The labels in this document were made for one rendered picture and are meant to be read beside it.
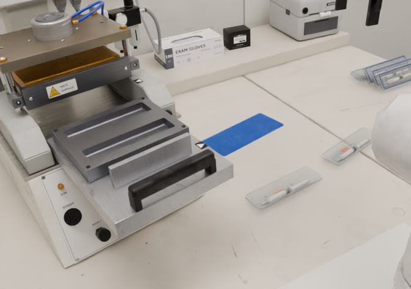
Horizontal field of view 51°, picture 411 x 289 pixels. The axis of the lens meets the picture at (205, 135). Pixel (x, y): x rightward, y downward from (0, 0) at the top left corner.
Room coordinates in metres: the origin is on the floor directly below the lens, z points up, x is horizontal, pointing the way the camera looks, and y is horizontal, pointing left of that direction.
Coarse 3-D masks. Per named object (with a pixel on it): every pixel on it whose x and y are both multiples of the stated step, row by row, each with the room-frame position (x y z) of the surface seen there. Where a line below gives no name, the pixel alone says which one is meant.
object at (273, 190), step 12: (300, 168) 0.81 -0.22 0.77; (276, 180) 0.77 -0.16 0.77; (288, 180) 0.76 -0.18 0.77; (300, 180) 0.76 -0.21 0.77; (312, 180) 0.76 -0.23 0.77; (252, 192) 0.73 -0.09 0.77; (264, 192) 0.73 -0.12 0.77; (276, 192) 0.72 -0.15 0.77; (288, 192) 0.72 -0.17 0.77; (264, 204) 0.69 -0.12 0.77
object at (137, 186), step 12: (192, 156) 0.55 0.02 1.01; (204, 156) 0.55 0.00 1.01; (168, 168) 0.52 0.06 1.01; (180, 168) 0.52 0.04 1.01; (192, 168) 0.53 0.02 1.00; (204, 168) 0.54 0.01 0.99; (216, 168) 0.56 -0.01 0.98; (144, 180) 0.50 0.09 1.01; (156, 180) 0.50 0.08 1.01; (168, 180) 0.51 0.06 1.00; (180, 180) 0.52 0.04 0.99; (132, 192) 0.48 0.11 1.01; (144, 192) 0.48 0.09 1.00; (156, 192) 0.50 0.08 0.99; (132, 204) 0.48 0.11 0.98
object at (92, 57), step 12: (96, 48) 0.93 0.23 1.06; (108, 48) 0.92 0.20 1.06; (60, 60) 0.87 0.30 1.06; (72, 60) 0.86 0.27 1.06; (84, 60) 0.86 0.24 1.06; (96, 60) 0.85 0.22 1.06; (108, 60) 0.86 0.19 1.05; (12, 72) 0.83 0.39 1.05; (24, 72) 0.82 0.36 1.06; (36, 72) 0.81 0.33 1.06; (48, 72) 0.81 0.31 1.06; (60, 72) 0.81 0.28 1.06; (24, 84) 0.76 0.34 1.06
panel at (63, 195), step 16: (48, 176) 0.65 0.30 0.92; (64, 176) 0.66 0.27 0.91; (48, 192) 0.63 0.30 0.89; (64, 192) 0.64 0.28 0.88; (80, 192) 0.65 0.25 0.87; (64, 208) 0.63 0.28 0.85; (80, 208) 0.64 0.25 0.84; (176, 208) 0.71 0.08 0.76; (64, 224) 0.61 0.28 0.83; (80, 224) 0.62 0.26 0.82; (96, 224) 0.63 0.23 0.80; (80, 240) 0.60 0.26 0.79; (96, 240) 0.62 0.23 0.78; (112, 240) 0.63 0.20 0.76; (80, 256) 0.59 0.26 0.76
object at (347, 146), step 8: (360, 128) 0.96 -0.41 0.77; (352, 136) 0.92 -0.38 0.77; (360, 136) 0.92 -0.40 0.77; (368, 136) 0.92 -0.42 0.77; (336, 144) 0.89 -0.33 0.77; (344, 144) 0.89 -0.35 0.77; (352, 144) 0.89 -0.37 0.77; (360, 144) 0.89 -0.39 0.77; (328, 152) 0.86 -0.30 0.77; (336, 152) 0.86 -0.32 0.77; (344, 152) 0.86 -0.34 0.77; (352, 152) 0.85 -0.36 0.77; (336, 160) 0.83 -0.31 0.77
